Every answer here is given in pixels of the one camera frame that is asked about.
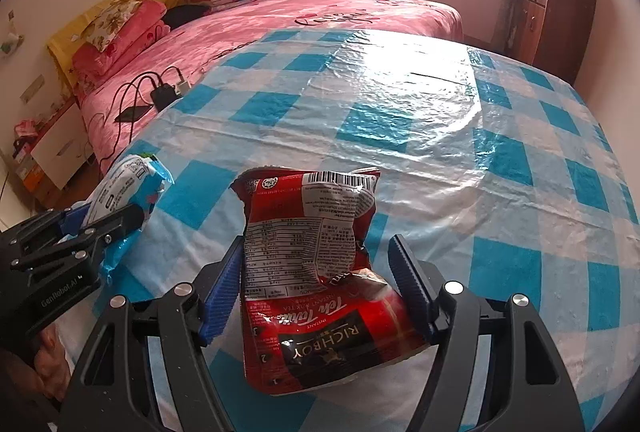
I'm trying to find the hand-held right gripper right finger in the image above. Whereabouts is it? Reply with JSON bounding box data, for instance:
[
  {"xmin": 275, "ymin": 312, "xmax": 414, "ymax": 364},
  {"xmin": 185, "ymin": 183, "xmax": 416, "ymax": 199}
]
[{"xmin": 388, "ymin": 235, "xmax": 586, "ymax": 432}]

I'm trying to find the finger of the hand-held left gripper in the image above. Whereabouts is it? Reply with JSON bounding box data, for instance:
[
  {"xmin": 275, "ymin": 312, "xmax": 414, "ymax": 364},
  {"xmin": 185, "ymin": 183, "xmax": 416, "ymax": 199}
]
[
  {"xmin": 9, "ymin": 203, "xmax": 145, "ymax": 274},
  {"xmin": 0, "ymin": 205, "xmax": 92, "ymax": 263}
]

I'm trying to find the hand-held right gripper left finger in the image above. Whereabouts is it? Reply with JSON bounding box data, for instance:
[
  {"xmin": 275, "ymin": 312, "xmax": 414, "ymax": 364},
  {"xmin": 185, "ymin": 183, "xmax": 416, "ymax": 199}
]
[{"xmin": 60, "ymin": 237, "xmax": 246, "ymax": 432}]

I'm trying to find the blue white plastic packet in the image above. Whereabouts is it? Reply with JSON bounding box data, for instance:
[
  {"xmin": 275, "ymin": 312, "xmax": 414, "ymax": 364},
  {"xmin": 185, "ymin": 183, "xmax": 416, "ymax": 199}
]
[{"xmin": 87, "ymin": 155, "xmax": 175, "ymax": 286}]

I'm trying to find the red snack bag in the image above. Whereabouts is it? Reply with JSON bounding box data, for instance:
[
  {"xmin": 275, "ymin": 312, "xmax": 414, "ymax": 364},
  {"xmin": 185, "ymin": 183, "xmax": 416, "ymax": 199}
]
[{"xmin": 231, "ymin": 167, "xmax": 431, "ymax": 396}]

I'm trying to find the person's left hand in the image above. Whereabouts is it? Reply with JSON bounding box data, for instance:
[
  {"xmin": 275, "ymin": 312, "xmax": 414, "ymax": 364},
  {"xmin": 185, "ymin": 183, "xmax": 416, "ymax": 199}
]
[{"xmin": 29, "ymin": 324, "xmax": 77, "ymax": 402}]

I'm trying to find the orange cardboard box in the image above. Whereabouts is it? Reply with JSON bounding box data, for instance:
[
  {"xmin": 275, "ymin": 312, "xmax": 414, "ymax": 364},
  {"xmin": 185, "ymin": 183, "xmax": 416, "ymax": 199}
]
[{"xmin": 19, "ymin": 161, "xmax": 45, "ymax": 192}]

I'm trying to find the white nightstand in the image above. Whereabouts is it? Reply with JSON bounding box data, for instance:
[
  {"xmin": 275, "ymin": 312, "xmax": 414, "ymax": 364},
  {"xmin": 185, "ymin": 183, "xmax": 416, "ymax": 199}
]
[{"xmin": 30, "ymin": 102, "xmax": 94, "ymax": 191}]

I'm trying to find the black smartphone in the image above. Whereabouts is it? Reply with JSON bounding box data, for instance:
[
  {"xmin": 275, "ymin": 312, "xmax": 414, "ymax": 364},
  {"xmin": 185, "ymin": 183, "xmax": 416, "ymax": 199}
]
[{"xmin": 115, "ymin": 105, "xmax": 154, "ymax": 123}]

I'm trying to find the black charger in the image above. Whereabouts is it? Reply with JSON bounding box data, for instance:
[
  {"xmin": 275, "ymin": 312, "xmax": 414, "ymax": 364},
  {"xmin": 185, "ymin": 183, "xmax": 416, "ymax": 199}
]
[{"xmin": 150, "ymin": 82, "xmax": 179, "ymax": 109}]

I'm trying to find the blue checked tablecloth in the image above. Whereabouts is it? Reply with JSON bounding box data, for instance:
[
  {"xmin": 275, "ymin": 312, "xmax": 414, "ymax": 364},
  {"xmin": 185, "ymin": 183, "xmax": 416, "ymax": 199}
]
[{"xmin": 50, "ymin": 28, "xmax": 632, "ymax": 432}]

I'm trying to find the folded pink blanket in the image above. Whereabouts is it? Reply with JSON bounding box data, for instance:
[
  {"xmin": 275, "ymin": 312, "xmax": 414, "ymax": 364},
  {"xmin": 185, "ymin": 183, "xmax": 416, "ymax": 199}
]
[{"xmin": 71, "ymin": 0, "xmax": 171, "ymax": 78}]

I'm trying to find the floral pillow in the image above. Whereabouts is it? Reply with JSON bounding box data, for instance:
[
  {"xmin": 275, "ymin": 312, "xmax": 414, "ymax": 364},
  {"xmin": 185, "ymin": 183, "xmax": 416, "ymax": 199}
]
[{"xmin": 80, "ymin": 0, "xmax": 144, "ymax": 54}]

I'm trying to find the black cloth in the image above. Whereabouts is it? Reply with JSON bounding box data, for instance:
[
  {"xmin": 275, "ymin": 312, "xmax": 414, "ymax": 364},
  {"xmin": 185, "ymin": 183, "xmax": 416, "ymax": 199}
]
[{"xmin": 164, "ymin": 5, "xmax": 211, "ymax": 28}]

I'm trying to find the pink bed cover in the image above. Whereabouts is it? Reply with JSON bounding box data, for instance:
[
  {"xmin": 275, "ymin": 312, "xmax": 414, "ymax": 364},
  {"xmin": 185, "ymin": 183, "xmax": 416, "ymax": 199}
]
[{"xmin": 72, "ymin": 0, "xmax": 464, "ymax": 174}]

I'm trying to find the brown wooden cabinet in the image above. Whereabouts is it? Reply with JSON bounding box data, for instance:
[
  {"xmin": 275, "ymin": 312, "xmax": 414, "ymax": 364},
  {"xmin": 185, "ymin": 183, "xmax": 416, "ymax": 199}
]
[{"xmin": 515, "ymin": 0, "xmax": 599, "ymax": 86}]

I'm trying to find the black charging cable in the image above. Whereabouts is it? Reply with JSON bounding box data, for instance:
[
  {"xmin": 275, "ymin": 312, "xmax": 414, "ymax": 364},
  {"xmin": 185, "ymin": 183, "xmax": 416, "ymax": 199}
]
[
  {"xmin": 111, "ymin": 71, "xmax": 162, "ymax": 114},
  {"xmin": 101, "ymin": 112, "xmax": 132, "ymax": 174}
]

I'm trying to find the wall switch plate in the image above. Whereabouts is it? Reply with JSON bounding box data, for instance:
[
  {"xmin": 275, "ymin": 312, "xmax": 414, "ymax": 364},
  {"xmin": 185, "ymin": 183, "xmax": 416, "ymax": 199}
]
[{"xmin": 20, "ymin": 80, "xmax": 46, "ymax": 102}]

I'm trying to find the wall sticker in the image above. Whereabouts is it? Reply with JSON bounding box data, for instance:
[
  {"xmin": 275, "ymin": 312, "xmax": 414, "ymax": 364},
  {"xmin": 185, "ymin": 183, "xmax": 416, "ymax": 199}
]
[{"xmin": 0, "ymin": 10, "xmax": 26, "ymax": 58}]

